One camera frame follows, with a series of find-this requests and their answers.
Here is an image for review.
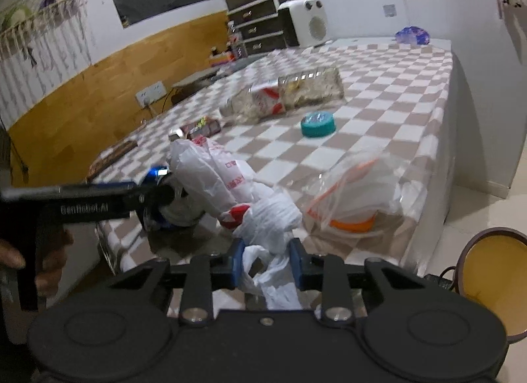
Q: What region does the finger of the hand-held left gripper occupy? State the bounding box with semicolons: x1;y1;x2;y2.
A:
136;183;176;207

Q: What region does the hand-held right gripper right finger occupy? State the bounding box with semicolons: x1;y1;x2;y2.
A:
288;239;429;326

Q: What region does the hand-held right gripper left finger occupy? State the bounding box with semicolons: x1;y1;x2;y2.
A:
108;239;248;328

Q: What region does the blue and white can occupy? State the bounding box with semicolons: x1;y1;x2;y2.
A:
142;164;207;229

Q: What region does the white plastic bag red print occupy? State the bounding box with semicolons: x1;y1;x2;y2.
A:
169;138;303;309

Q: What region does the red shiny packet box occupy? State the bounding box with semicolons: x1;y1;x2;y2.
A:
169;117;223;140

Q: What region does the clear plastic bottle red label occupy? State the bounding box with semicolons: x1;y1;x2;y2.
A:
220;67;346;122

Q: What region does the person's left hand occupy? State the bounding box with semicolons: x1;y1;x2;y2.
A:
0;230;75;298

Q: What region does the brown flat box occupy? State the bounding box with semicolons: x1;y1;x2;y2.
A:
86;140;138;180

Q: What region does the clear bag with orange container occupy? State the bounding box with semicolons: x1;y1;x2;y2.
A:
302;152;406;235

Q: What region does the grey cardboard sheet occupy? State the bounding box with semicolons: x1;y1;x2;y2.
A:
172;68;219;89

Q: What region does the teal round lid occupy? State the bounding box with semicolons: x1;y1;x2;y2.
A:
300;111;336;138

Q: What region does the colourful small box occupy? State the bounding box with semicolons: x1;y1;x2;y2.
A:
210;43;240;66

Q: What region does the checkered tablecloth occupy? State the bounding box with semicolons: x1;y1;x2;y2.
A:
86;37;456;280

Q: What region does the dark plastic drawer unit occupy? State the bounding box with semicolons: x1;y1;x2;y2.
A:
228;0;299;58

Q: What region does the round stool yellow seat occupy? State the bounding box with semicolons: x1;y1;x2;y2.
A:
455;227;527;342

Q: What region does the white fan heater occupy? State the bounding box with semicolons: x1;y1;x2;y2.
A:
278;0;330;48

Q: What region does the purple crumpled bag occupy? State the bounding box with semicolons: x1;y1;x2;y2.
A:
395;25;431;45

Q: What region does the white power cable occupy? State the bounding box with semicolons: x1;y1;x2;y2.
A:
146;95;174;118

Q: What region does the white wall socket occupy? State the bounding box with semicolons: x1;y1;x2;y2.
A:
136;81;167;107

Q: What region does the macrame wall hanging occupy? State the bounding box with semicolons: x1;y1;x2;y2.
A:
0;0;93;120

